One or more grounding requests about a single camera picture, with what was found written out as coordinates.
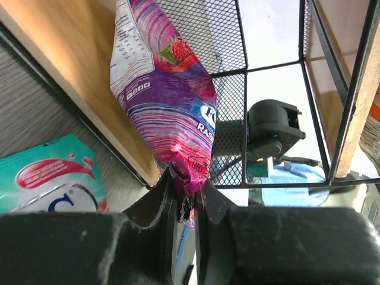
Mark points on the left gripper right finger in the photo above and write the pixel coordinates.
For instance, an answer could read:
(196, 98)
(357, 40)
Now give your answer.
(282, 245)

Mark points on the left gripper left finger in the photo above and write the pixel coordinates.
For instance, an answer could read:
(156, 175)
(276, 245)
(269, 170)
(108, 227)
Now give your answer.
(133, 247)

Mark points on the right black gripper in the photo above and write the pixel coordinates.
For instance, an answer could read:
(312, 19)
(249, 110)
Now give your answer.
(272, 129)

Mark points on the wooden two-tier wire shelf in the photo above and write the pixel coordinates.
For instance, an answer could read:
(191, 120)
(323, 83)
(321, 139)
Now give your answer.
(68, 45)

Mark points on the purple berries candy bag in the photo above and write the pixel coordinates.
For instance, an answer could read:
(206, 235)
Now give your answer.
(168, 95)

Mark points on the green candy bag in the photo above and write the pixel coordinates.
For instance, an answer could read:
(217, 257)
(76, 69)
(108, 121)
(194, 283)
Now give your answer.
(369, 140)

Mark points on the teal mint candy bag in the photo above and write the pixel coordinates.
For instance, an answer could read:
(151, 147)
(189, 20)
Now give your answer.
(57, 176)

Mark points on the person in blue shirt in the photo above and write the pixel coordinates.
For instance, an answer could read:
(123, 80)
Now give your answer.
(263, 172)

